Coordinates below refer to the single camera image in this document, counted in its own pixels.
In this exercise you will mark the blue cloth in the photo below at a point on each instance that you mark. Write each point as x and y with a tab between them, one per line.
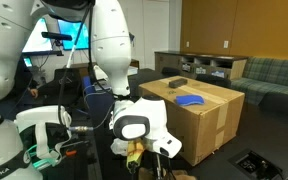
189	100

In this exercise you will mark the green plaid sofa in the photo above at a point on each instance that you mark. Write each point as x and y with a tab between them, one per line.
270	80

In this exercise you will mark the white wall outlet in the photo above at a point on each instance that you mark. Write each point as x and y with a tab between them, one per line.
225	44

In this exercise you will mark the person in dark clothes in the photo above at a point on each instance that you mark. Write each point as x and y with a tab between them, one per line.
25	80

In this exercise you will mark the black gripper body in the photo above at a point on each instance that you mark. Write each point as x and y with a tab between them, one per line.
161	166

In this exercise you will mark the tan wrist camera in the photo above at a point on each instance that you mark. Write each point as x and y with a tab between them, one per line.
134	155

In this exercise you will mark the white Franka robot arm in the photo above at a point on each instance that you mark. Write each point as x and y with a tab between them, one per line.
110	50

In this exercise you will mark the white VR headset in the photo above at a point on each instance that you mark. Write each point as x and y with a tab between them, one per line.
44	126

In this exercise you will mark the black office chair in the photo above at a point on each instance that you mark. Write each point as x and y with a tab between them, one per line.
55	90

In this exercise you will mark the black chair back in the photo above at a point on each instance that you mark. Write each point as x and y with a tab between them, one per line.
214	80
170	71

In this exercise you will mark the wooden cabinet counter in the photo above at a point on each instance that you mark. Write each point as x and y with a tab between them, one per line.
200	63

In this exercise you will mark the large cardboard box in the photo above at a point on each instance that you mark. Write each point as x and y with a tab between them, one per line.
197	133

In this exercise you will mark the black camera on stand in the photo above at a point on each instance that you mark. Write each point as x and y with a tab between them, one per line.
55	36

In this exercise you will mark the small orange item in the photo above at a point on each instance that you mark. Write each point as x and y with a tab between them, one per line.
71	153

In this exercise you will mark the black table power hatch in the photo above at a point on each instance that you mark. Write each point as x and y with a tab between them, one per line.
257	165

